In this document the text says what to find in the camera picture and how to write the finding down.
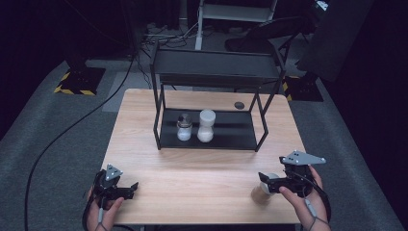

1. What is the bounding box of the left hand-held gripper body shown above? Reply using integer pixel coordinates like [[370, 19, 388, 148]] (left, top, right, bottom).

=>
[[92, 163, 124, 200]]

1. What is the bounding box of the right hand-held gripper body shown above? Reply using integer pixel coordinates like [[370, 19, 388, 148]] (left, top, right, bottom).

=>
[[278, 149, 327, 197]]

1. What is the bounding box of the white-lidded jar of brown powder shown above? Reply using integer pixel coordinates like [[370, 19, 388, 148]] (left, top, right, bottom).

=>
[[250, 172, 281, 206]]

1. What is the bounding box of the black two-tier metal rack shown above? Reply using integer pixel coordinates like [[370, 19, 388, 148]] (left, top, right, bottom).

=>
[[149, 42, 287, 152]]

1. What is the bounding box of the glass shaker with metal lid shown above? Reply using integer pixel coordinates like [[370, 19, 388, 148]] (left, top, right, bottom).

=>
[[176, 113, 193, 142]]

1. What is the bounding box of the white-lidded jar of white powder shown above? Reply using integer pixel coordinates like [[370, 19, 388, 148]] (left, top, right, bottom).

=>
[[196, 109, 217, 143]]

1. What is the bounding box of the person's right hand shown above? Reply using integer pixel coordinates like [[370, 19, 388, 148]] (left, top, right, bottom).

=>
[[278, 166, 326, 226]]

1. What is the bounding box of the person's left hand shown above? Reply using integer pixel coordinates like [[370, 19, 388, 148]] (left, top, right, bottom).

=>
[[86, 188, 126, 231]]

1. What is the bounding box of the yellow-black striped stand base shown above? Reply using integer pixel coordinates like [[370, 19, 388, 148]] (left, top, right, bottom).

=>
[[282, 75, 324, 103], [53, 65, 107, 96]]

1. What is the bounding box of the dark grey panel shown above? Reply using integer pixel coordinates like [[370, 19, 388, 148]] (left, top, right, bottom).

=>
[[295, 0, 375, 83]]

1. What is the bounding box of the black chair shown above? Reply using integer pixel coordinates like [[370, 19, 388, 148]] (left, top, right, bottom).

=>
[[224, 15, 317, 62]]

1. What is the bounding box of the white metal stand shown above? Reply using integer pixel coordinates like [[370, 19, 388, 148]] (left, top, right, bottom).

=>
[[194, 0, 279, 51]]

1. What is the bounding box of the grey lanyard with slider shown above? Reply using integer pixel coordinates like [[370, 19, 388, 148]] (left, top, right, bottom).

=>
[[95, 197, 110, 231], [302, 197, 330, 231]]

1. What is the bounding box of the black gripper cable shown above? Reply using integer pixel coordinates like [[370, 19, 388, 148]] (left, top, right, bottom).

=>
[[296, 172, 332, 223], [82, 191, 98, 231]]

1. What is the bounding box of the long black floor cable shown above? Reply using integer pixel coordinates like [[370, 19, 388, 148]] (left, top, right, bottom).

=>
[[23, 54, 136, 231]]

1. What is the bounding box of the bundle of floor cables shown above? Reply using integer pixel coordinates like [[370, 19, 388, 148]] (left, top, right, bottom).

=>
[[140, 22, 200, 49]]

